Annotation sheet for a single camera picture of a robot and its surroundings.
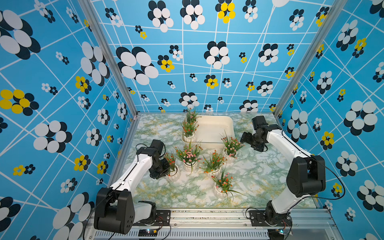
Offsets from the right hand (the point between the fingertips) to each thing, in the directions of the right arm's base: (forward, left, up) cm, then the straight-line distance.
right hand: (248, 143), depth 90 cm
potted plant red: (+4, +36, +7) cm, 37 cm away
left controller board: (-44, +56, -12) cm, 72 cm away
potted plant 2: (-4, +12, +4) cm, 13 cm away
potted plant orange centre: (-15, +22, 0) cm, 27 cm away
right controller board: (-44, -6, -11) cm, 46 cm away
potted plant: (+18, +35, +5) cm, 40 cm away
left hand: (-17, +47, -3) cm, 50 cm away
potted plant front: (-27, +19, +4) cm, 33 cm away
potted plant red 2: (-19, +45, -3) cm, 49 cm away
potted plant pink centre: (-12, +35, +6) cm, 38 cm away
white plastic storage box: (+19, +21, -10) cm, 30 cm away
